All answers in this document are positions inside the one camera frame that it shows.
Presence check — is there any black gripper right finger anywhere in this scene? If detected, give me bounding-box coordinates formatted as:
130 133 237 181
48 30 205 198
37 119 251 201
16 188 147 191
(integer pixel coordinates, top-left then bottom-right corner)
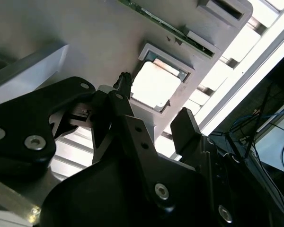
170 107 246 227

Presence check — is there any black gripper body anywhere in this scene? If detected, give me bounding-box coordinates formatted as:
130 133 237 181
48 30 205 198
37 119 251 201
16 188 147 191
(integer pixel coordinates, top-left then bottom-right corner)
41 152 218 227

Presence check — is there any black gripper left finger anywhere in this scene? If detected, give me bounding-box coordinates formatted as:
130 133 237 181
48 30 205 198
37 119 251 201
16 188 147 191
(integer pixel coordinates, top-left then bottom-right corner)
0 72 178 212

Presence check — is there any silver square CPU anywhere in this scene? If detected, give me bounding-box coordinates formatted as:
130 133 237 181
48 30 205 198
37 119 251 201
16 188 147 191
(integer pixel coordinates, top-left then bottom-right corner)
130 60 188 112

